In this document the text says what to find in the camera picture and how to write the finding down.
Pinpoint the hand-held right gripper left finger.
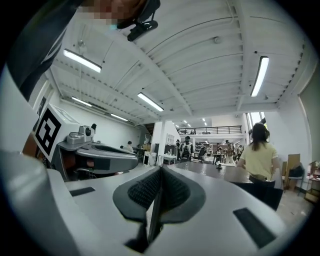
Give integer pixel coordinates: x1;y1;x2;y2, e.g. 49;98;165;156
0;149;163;256

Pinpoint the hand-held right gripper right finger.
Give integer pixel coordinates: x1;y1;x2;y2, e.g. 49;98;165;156
148;164;289;256

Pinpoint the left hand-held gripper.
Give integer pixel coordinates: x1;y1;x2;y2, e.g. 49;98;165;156
34;101;140;183

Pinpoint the person's left forearm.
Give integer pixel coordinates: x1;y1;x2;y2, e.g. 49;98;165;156
22;131;40;158

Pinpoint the person's left hand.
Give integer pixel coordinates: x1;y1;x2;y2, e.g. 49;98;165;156
60;149;76;180

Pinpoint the ceiling tube light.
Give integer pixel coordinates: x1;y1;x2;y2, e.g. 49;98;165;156
110;113;129;123
71;96;93;108
63;48;103;74
250;55;271;98
136;91;165;113

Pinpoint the white table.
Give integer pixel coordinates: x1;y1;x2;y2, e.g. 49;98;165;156
158;153;179;166

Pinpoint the black mezzanine railing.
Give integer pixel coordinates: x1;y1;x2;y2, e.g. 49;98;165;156
176;125;243;136

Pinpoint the flat cardboard sheet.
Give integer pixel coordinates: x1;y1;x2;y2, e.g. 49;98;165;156
287;153;301;171

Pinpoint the window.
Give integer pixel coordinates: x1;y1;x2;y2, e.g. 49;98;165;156
245;111;266;132

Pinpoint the person's black shirt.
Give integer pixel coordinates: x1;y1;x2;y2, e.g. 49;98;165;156
7;0;83;101

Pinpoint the person's face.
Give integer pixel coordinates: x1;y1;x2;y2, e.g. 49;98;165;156
74;0;148;26

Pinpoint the metal frame chair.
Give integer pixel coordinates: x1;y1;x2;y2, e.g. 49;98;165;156
286;162;306;195

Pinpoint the black head-mounted camera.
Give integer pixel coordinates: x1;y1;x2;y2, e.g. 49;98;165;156
116;0;161;42

